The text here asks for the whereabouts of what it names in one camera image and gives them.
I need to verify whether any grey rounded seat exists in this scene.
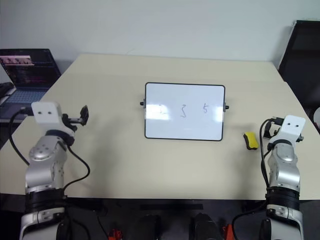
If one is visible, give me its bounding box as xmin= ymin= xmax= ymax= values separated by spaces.
xmin=313 ymin=106 xmax=320 ymax=131

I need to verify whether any dark rounded shape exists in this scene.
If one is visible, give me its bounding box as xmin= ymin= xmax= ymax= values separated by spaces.
xmin=190 ymin=212 xmax=221 ymax=240

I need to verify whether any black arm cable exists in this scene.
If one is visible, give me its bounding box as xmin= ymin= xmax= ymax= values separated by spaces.
xmin=8 ymin=106 xmax=91 ymax=198
xmin=231 ymin=116 xmax=283 ymax=240

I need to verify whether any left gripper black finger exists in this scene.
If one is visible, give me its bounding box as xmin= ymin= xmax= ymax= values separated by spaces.
xmin=79 ymin=105 xmax=90 ymax=126

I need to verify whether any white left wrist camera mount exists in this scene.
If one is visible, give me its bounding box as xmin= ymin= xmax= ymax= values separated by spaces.
xmin=31 ymin=100 xmax=64 ymax=131

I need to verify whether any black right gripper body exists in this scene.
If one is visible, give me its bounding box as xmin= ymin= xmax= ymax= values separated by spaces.
xmin=269 ymin=124 xmax=281 ymax=138

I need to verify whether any dark side desk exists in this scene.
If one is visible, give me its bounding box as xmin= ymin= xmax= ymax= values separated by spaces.
xmin=0 ymin=58 xmax=76 ymax=151

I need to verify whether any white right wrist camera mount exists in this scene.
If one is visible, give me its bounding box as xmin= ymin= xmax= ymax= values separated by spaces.
xmin=270 ymin=114 xmax=307 ymax=145

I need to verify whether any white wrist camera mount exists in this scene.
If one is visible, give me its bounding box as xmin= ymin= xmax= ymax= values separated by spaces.
xmin=270 ymin=114 xmax=307 ymax=145
xmin=31 ymin=100 xmax=64 ymax=131

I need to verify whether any orange plastic part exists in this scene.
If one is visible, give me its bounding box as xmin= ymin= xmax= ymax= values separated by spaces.
xmin=108 ymin=228 xmax=124 ymax=239
xmin=222 ymin=223 xmax=233 ymax=239

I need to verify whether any black office chair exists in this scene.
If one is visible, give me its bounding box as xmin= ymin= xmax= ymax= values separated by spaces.
xmin=278 ymin=20 xmax=320 ymax=111

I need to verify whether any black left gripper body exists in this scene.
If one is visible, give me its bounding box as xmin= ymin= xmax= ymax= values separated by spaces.
xmin=62 ymin=113 xmax=82 ymax=132

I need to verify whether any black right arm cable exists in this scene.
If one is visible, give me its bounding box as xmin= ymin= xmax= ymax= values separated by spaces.
xmin=231 ymin=116 xmax=283 ymax=240

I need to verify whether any black-framed small whiteboard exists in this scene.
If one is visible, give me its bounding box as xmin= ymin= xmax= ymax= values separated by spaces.
xmin=139 ymin=81 xmax=230 ymax=142

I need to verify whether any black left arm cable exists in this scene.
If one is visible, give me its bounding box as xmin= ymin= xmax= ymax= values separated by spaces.
xmin=8 ymin=106 xmax=91 ymax=198

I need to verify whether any yellow block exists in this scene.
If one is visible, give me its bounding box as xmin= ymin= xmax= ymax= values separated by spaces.
xmin=241 ymin=131 xmax=259 ymax=152

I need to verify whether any open blue-grey laptop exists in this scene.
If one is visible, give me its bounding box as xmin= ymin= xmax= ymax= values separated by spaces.
xmin=0 ymin=48 xmax=62 ymax=120

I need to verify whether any black rounded object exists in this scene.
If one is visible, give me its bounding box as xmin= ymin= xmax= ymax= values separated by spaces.
xmin=0 ymin=81 xmax=17 ymax=105

